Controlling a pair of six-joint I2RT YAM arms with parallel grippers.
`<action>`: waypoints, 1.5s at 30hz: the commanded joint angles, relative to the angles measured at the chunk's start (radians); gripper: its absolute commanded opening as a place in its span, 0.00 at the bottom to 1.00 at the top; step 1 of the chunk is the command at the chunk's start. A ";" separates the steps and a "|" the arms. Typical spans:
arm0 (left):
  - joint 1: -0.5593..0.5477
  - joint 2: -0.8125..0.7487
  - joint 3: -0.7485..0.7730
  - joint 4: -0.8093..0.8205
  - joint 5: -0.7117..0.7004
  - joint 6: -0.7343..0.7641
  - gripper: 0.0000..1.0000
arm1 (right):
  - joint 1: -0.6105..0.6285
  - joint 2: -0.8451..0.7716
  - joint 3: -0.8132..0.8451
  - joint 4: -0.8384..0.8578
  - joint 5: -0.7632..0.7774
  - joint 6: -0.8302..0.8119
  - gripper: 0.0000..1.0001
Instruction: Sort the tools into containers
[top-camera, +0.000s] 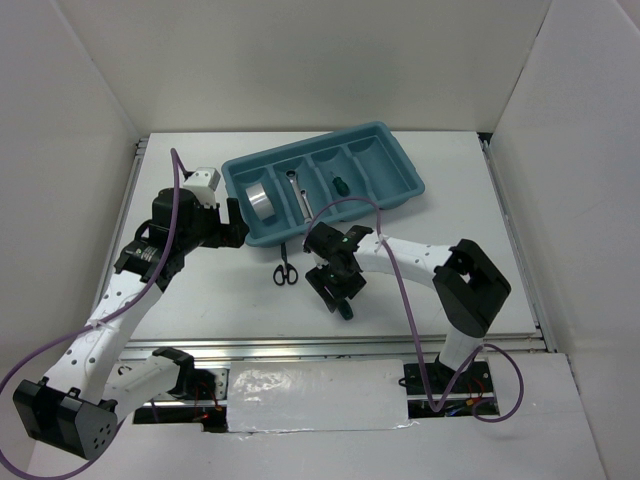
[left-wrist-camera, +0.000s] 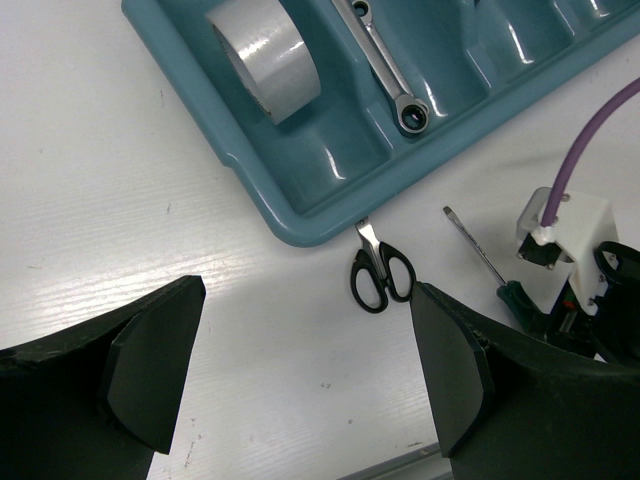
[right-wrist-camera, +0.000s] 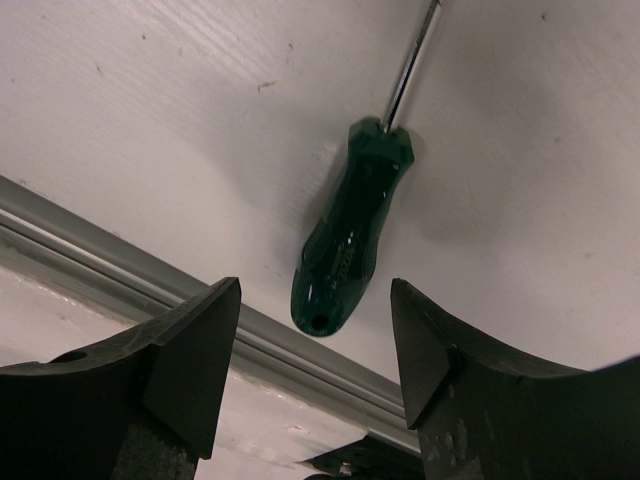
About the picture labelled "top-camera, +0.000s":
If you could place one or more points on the white tape roll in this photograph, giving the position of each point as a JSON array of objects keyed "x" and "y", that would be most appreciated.
[{"x": 260, "y": 201}]

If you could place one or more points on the blue four-compartment tray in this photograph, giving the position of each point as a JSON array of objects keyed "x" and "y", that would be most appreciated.
[{"x": 368, "y": 158}]

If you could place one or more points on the long green handled screwdriver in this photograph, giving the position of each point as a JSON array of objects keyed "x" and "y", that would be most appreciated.
[{"x": 345, "y": 311}]

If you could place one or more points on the black handled scissors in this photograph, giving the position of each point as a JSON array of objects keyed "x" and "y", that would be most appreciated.
[{"x": 285, "y": 273}]

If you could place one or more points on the aluminium rail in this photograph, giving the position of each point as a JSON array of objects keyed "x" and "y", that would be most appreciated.
[
  {"x": 538, "y": 313},
  {"x": 277, "y": 349},
  {"x": 140, "y": 150}
]

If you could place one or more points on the white foil-edged cover sheet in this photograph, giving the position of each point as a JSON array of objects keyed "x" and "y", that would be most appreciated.
[{"x": 341, "y": 395}]

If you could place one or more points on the aluminium front rail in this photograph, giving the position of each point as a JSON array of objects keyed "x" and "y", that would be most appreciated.
[{"x": 277, "y": 349}]

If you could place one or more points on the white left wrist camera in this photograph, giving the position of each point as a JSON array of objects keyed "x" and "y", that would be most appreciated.
[{"x": 203, "y": 184}]

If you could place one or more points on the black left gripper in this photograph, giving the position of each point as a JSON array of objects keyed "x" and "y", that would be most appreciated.
[{"x": 226, "y": 235}]

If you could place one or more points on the aluminium right side rail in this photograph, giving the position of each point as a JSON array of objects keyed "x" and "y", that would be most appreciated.
[{"x": 538, "y": 313}]

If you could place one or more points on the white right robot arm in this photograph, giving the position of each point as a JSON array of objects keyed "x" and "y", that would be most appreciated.
[{"x": 471, "y": 289}]

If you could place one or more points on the large silver ratchet wrench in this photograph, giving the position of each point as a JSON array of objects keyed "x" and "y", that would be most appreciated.
[{"x": 293, "y": 180}]

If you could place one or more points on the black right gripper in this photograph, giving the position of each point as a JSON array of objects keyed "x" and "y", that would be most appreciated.
[{"x": 319, "y": 279}]

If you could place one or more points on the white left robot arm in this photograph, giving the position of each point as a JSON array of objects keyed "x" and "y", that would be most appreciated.
[{"x": 78, "y": 403}]

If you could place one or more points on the stubby green handled screwdriver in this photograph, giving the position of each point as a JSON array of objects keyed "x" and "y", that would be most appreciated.
[{"x": 340, "y": 186}]

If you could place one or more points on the small silver ratchet wrench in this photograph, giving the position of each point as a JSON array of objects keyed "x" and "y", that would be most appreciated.
[{"x": 308, "y": 208}]

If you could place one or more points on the aluminium left side rail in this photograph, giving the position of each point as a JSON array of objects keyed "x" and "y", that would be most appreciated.
[{"x": 140, "y": 150}]

